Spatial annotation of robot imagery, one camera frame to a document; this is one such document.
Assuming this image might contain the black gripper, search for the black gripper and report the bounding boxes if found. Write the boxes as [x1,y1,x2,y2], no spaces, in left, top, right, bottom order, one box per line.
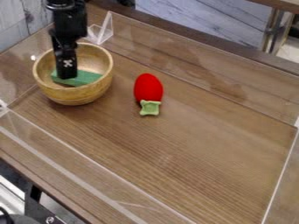
[47,5,88,80]

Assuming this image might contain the green block stick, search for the green block stick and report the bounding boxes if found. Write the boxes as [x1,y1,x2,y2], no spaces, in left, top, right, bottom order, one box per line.
[51,70,102,87]

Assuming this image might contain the brown wooden bowl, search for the brown wooden bowl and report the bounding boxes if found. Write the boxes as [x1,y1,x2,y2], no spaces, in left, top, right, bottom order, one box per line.
[32,43,114,106]

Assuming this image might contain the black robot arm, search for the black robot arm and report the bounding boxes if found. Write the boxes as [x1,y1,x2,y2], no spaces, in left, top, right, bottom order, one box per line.
[46,0,88,80]

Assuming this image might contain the red plush strawberry toy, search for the red plush strawberry toy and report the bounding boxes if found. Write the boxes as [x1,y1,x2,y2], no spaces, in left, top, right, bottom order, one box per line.
[134,73,165,116]

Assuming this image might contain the metal table leg background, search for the metal table leg background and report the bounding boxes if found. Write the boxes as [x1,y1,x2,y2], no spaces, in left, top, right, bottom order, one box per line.
[262,9,295,55]

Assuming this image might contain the clear acrylic corner bracket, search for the clear acrylic corner bracket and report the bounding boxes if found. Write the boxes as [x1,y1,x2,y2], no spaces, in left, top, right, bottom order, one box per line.
[86,12,114,46]

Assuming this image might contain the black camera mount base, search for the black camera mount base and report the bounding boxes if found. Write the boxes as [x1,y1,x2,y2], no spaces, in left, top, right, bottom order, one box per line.
[0,184,67,224]

